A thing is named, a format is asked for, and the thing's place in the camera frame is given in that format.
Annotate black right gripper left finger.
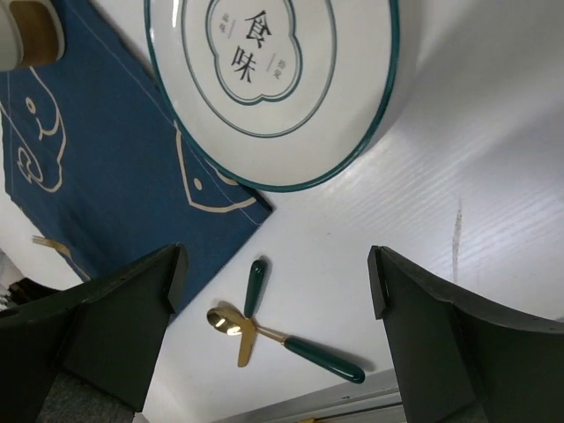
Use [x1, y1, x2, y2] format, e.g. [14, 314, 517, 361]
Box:
[1, 244, 189, 422]

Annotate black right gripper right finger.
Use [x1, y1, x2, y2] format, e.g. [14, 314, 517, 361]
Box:
[367, 246, 563, 422]

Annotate gold fork green handle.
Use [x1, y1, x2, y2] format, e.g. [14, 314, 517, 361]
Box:
[32, 235, 92, 280]

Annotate blue cloth with gold script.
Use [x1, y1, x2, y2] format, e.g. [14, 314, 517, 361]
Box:
[1, 1, 273, 305]

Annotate white plate black rings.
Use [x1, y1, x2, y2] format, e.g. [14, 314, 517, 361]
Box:
[143, 0, 403, 193]

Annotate clear glass cup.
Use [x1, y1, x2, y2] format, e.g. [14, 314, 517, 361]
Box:
[1, 0, 65, 72]

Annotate aluminium front rail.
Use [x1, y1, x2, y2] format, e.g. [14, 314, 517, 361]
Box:
[221, 369, 401, 422]

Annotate gold spoon green handle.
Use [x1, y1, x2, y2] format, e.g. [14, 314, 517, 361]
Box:
[206, 307, 366, 384]

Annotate gold knife green handle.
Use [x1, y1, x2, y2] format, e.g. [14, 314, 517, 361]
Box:
[237, 257, 268, 367]

